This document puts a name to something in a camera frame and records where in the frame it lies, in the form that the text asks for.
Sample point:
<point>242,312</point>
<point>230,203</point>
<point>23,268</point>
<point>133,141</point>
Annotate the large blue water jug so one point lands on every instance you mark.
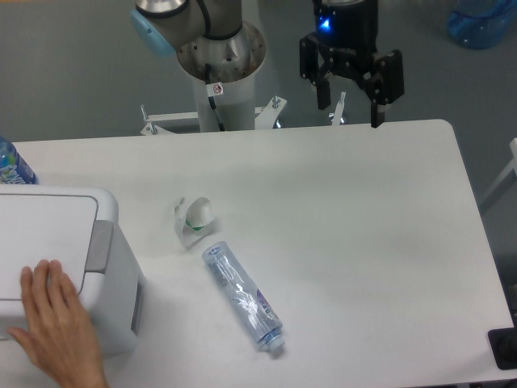
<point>480,24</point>

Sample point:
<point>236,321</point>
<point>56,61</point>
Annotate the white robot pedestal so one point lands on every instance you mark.
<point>225,106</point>

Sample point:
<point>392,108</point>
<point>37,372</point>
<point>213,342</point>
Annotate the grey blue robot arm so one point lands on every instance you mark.
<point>222,54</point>

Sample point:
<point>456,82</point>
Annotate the black device at table edge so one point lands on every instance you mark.
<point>503,345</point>

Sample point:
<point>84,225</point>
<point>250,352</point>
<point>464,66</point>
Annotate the blue labelled bottle at left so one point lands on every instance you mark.
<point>14,169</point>

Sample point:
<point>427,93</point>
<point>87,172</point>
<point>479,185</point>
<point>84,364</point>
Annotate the white pedal trash can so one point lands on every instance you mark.
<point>79,227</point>

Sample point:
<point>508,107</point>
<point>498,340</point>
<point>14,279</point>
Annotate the white furniture leg at right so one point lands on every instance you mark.
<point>501,184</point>

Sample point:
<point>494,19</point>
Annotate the white base bracket frame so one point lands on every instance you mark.
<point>267,117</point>

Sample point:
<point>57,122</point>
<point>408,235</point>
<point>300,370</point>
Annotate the bare human hand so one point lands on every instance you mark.
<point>60,339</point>

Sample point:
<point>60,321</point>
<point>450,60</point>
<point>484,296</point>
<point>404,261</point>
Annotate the clear empty plastic bottle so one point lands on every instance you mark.
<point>248,302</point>

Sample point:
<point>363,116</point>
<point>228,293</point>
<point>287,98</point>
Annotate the crumpled white plastic cup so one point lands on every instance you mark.
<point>194,219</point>

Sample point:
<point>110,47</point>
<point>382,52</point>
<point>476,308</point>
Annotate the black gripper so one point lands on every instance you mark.
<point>345,36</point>

